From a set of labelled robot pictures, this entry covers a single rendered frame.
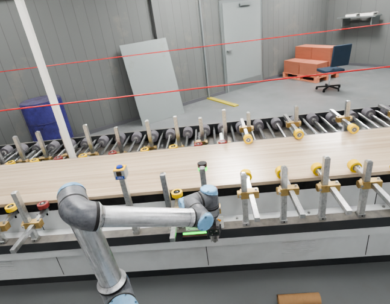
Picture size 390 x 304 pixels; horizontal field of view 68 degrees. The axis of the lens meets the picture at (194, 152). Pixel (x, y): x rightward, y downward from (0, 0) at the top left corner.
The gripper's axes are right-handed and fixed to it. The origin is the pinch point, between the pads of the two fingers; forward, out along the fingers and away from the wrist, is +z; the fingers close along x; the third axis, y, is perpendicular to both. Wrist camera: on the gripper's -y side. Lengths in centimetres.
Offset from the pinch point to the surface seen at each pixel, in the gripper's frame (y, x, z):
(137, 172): -76, -62, -10
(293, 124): -131, 79, -18
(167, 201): -24.0, -29.0, -12.8
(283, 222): -25, 45, 11
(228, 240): -27.3, 7.7, 25.8
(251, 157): -84, 33, -10
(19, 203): -23, -128, -21
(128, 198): -24, -54, -18
